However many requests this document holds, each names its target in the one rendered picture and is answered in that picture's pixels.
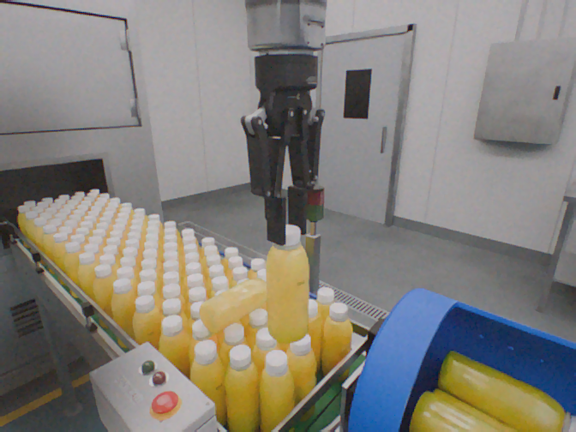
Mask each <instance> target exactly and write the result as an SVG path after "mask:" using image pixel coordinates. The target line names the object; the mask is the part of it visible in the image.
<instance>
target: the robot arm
mask: <svg viewBox="0 0 576 432"><path fill-rule="evenodd" d="M245 8H246V23H247V44H248V48H249V50H250V51H256V52H259V56H258V57H255V87H256V88H257V89H258V90H259V91H260V99H259V103H258V107H257V109H258V110H257V111H255V112H254V113H253V114H251V115H242V118H241V124H242V126H243V131H244V134H245V135H246V144H247V154H248V155H249V173H250V183H251V192H252V194H254V195H256V196H260V197H263V198H264V200H265V219H266V221H267V240H268V241H270V242H273V243H274V244H278V245H279V246H284V245H285V221H286V197H284V196H281V190H282V182H283V174H284V165H285V150H286V147H288V155H289V162H290V170H291V176H292V183H293V185H294V186H292V185H290V186H288V187H287V196H288V225H296V226H298V227H299V229H300V235H305V234H306V206H307V200H308V189H313V188H314V186H315V185H314V184H312V182H316V180H317V178H318V165H319V160H320V151H321V126H322V124H323V120H324V116H325V111H324V110H323V109H316V108H314V107H313V106H312V100H311V97H310V90H313V89H315V88H317V87H318V64H319V56H316V55H313V51H321V50H322V49H323V48H324V46H325V25H326V24H327V0H245ZM274 136H278V137H281V138H275V137H274ZM309 171H311V172H309ZM271 187H272V189H271Z"/></svg>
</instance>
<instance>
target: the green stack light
mask: <svg viewBox="0 0 576 432"><path fill-rule="evenodd" d="M324 210H325V203H324V204H322V205H307V206H306V219H308V220H321V219H324Z"/></svg>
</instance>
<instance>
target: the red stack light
mask: <svg viewBox="0 0 576 432"><path fill-rule="evenodd" d="M324 203H325V190H324V191H322V192H308V200H307V205H322V204H324Z"/></svg>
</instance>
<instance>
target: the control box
mask: <svg viewBox="0 0 576 432"><path fill-rule="evenodd" d="M146 360H154V362H155V365H156V367H155V369H153V370H152V371H150V372H147V373H144V372H142V371H141V366H142V364H144V362H145V361H146ZM157 371H164V372H165V373H166V375H167V379H166V381H164V382H162V383H160V384H154V383H152V381H151V379H152V376H153V375H154V373H156V372H157ZM89 377H90V381H91V382H92V388H93V391H94V395H95V399H96V403H97V406H98V411H99V417H100V419H101V422H102V423H103V424H104V425H105V426H106V428H108V430H109V431H110V432H218V430H217V419H216V416H214V414H216V406H214V403H213V402H212V401H211V400H210V399H209V398H208V397H207V396H206V395H205V394H204V393H202V392H201V391H200V390H199V389H198V388H197V386H195V385H194V384H193V383H192V382H191V381H189V380H188V379H187V378H186V377H185V376H184V375H183V374H182V373H181V372H180V371H179V370H178V369H176V368H175V367H174V366H173V365H172V364H171V363H170V362H169V361H168V360H167V359H166V358H165V357H163V356H162V355H161V354H160V353H158V352H157V350H156V349H155V348H154V347H153V346H152V345H150V344H149V343H148V342H146V343H145V344H143V345H141V346H138V347H136V348H134V349H133V350H132V351H130V352H128V353H126V354H124V355H122V356H120V357H118V358H115V359H114V360H112V362H110V363H108V364H106V365H103V366H101V367H100V368H98V369H96V370H94V371H91V373H90V374H89ZM121 377H123V378H121ZM120 378H121V380H120ZM117 379H118V380H120V383H119V381H117ZM122 380H123V382H122ZM125 381H126V382H125ZM124 382H125V384H124ZM121 383H123V384H124V385H123V384H121ZM127 383H128V384H129V386H130V387H129V386H128V384H127ZM126 384H127V386H126ZM124 386H125V387H124ZM125 388H126V389H125ZM129 390H131V391H129ZM133 390H135V391H133ZM128 391H129V394H130V395H129V394H128ZM165 391H172V392H174V393H176V394H177V398H178V399H179V401H178V402H177V405H176V406H175V407H174V408H173V410H172V411H170V412H168V413H164V414H158V413H156V412H153V410H152V406H151V404H152V401H153V399H155V398H156V396H157V395H158V394H159V393H162V392H165ZM134 393H136V395H135V396H134V398H133V395H134ZM131 394H133V395H131ZM137 395H139V396H137ZM136 396H137V398H136ZM132 398H133V399H134V400H133V399H132ZM135 398H136V399H135ZM138 399H139V400H138ZM136 400H138V401H136ZM135 402H136V403H137V404H136V403H135Z"/></svg>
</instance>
